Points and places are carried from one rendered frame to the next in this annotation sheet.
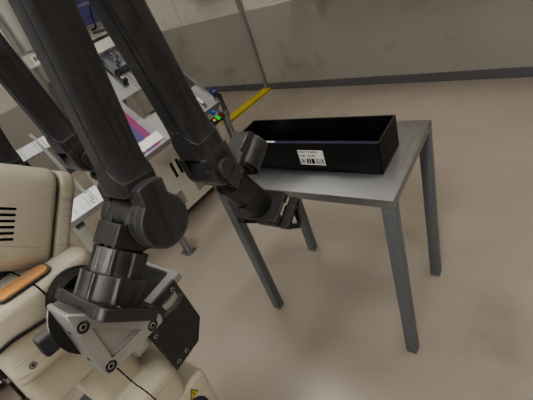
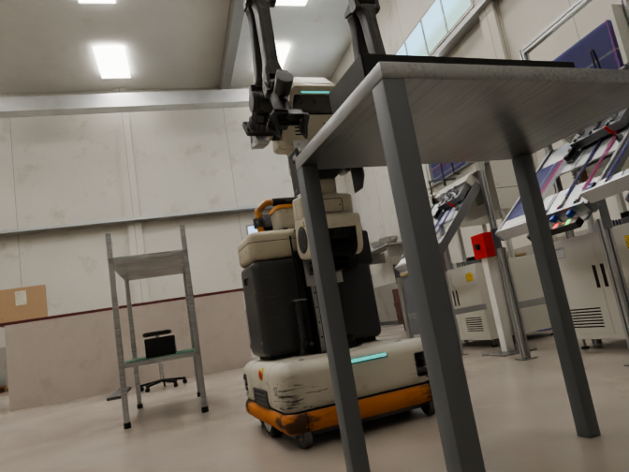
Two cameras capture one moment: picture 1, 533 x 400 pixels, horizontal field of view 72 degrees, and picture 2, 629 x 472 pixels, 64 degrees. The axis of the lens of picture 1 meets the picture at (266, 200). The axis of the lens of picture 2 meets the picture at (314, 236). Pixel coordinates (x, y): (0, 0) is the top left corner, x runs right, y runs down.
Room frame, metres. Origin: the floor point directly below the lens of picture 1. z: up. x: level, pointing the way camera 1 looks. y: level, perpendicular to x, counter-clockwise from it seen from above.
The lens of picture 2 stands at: (1.25, -1.39, 0.42)
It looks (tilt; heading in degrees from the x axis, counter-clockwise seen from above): 9 degrees up; 114
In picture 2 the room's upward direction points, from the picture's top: 10 degrees counter-clockwise
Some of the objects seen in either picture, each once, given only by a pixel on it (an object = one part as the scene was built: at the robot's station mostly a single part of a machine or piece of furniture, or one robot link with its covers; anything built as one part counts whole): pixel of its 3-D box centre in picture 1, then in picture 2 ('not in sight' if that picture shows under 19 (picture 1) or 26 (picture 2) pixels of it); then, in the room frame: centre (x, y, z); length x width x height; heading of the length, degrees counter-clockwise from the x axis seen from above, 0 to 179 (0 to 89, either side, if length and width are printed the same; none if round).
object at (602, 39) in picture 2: not in sight; (585, 68); (1.69, 1.70, 1.52); 0.51 x 0.13 x 0.27; 130
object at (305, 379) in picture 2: not in sight; (333, 379); (0.37, 0.56, 0.16); 0.67 x 0.64 x 0.25; 135
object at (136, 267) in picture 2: not in sight; (159, 324); (-1.10, 1.21, 0.55); 0.91 x 0.46 x 1.10; 130
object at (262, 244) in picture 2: not in sight; (309, 280); (0.31, 0.62, 0.59); 0.55 x 0.34 x 0.83; 45
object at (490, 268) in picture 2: not in sight; (495, 292); (0.93, 2.08, 0.39); 0.24 x 0.24 x 0.78; 40
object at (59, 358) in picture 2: not in sight; (136, 345); (-3.32, 3.23, 0.46); 2.63 x 0.84 x 0.92; 39
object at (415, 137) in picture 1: (337, 231); (509, 293); (1.17, -0.23, 0.40); 0.70 x 0.45 x 0.80; 45
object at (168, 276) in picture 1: (125, 303); (325, 165); (0.58, 0.35, 0.98); 0.28 x 0.16 x 0.22; 45
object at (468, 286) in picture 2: not in sight; (465, 262); (0.68, 2.81, 0.66); 1.01 x 0.73 x 1.31; 40
